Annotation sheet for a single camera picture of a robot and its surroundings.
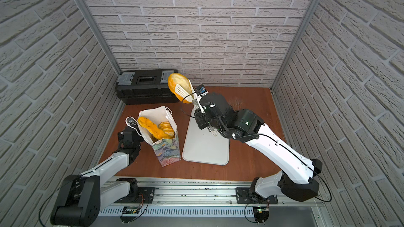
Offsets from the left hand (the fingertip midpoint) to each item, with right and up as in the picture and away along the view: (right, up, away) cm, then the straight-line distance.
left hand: (133, 127), depth 87 cm
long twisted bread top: (+16, +1, -14) cm, 22 cm away
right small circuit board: (+67, -37, -17) cm, 79 cm away
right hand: (+40, +11, -25) cm, 48 cm away
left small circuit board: (+5, -37, -15) cm, 40 cm away
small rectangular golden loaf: (+21, 0, -6) cm, 22 cm away
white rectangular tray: (+39, -12, +2) cm, 41 cm away
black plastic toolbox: (+3, +24, +10) cm, 26 cm away
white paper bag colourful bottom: (+23, -10, -12) cm, 28 cm away
